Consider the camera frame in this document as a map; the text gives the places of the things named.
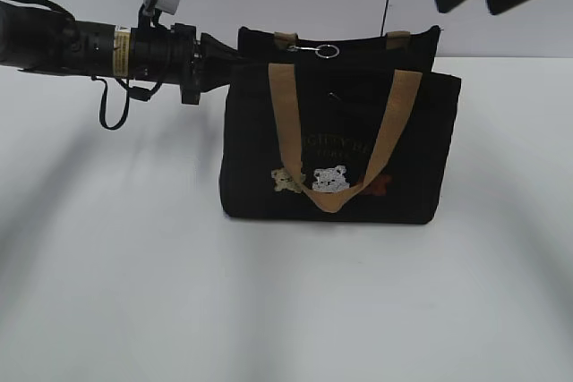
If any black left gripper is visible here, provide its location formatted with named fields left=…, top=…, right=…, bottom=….
left=128, top=23, right=242, bottom=105

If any silver zipper pull ring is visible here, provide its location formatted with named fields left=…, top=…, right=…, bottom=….
left=288, top=43, right=339, bottom=60

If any black tote bag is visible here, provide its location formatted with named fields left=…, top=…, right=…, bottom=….
left=219, top=26, right=461, bottom=225

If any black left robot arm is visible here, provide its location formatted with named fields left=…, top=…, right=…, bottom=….
left=1, top=0, right=243, bottom=105

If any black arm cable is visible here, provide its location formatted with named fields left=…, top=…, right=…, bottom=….
left=91, top=72, right=158, bottom=130

